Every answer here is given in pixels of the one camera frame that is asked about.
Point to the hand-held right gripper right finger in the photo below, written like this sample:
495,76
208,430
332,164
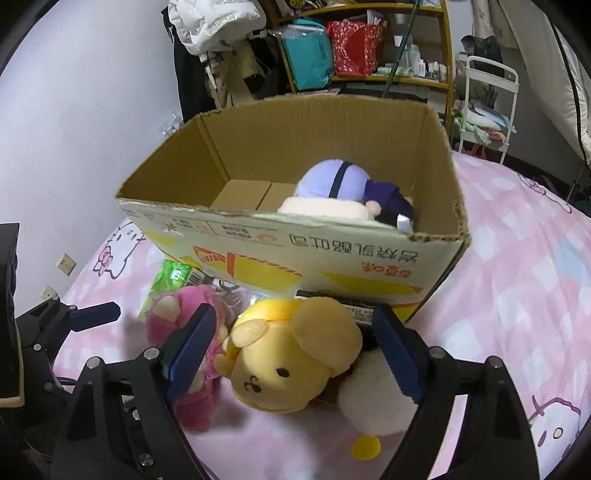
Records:
397,355

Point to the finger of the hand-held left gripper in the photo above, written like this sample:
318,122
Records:
94,316

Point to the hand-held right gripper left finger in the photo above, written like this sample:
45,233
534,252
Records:
189,355

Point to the pink bear plush toy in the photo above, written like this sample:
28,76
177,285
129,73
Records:
173,316

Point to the yellow dog plush toy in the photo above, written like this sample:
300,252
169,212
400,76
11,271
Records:
286,355

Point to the purple plush doll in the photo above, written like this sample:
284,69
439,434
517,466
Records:
341,191

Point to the brown cardboard box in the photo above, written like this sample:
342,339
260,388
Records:
351,152

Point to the clear plastic wrapper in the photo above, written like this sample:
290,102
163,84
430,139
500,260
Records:
231,297

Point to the green snack packet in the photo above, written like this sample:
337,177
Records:
168,281

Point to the pink printed bedsheet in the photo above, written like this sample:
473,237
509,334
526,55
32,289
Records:
508,286

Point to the black hanging clothes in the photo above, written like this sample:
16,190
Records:
191,78

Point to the white trolley cart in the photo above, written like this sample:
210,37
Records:
485,110

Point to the green pole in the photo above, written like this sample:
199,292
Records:
399,50

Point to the red patterned bag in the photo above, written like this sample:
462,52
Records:
353,48

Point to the teal bag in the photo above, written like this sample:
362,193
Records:
307,55

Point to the wooden shelf rack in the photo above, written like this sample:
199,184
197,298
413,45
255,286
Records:
415,41

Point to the white puffer jacket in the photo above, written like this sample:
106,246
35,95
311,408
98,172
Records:
212,23

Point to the white wall socket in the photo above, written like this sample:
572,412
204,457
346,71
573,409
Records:
66,264
48,293

